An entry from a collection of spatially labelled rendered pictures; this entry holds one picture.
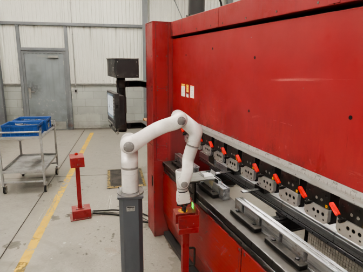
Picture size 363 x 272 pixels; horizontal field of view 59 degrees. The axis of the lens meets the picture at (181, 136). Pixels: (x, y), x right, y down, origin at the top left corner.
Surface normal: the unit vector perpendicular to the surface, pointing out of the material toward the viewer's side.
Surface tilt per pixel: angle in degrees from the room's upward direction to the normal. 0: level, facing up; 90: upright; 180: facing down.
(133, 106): 90
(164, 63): 90
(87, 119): 90
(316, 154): 90
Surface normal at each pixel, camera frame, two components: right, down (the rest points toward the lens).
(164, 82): 0.37, 0.22
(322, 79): -0.93, 0.07
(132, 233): 0.15, 0.22
